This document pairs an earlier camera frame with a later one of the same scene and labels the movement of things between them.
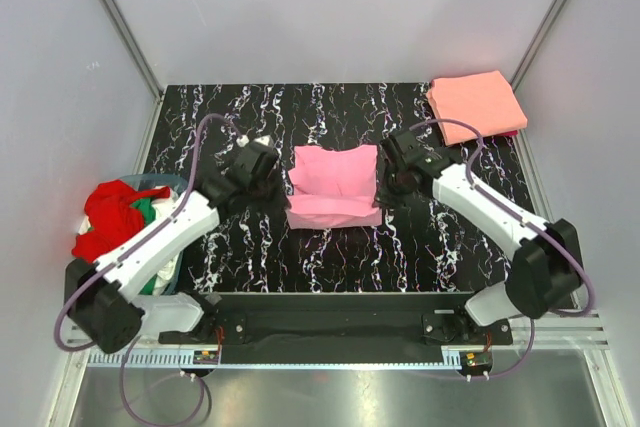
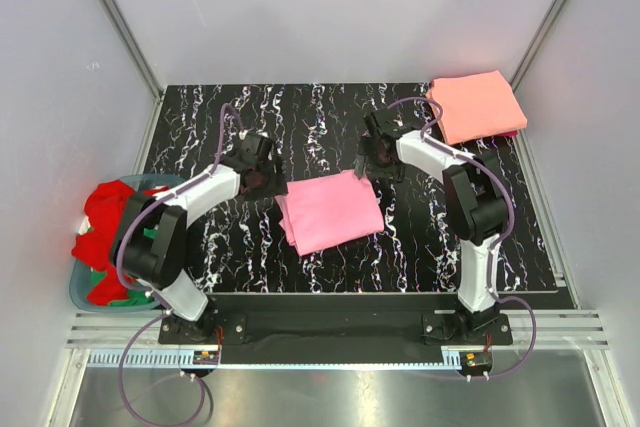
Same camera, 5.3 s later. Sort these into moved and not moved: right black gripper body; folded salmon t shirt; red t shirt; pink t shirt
Moved: right black gripper body; pink t shirt
Not moved: folded salmon t shirt; red t shirt
